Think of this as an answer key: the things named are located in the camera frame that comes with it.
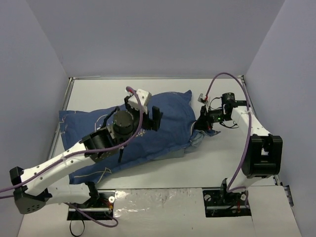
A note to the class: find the white pillow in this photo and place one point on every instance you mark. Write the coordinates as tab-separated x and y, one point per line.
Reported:
171	154

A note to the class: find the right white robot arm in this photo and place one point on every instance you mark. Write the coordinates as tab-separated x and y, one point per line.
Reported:
261	157

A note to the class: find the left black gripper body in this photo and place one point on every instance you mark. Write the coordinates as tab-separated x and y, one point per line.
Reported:
145	119

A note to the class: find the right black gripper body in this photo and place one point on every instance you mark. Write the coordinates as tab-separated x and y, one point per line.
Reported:
204	121

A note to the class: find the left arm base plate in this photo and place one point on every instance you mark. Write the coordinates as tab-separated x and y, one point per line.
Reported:
102	208

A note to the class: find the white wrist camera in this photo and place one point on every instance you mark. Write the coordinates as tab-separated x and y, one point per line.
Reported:
143	96
203	98

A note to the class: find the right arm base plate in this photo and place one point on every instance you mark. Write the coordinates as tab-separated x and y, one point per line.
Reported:
218	204

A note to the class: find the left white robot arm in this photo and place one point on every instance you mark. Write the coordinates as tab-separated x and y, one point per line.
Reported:
48	183

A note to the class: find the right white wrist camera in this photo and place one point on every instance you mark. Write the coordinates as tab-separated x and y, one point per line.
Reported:
203	98

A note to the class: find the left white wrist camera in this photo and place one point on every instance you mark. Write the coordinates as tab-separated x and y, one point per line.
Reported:
143	96

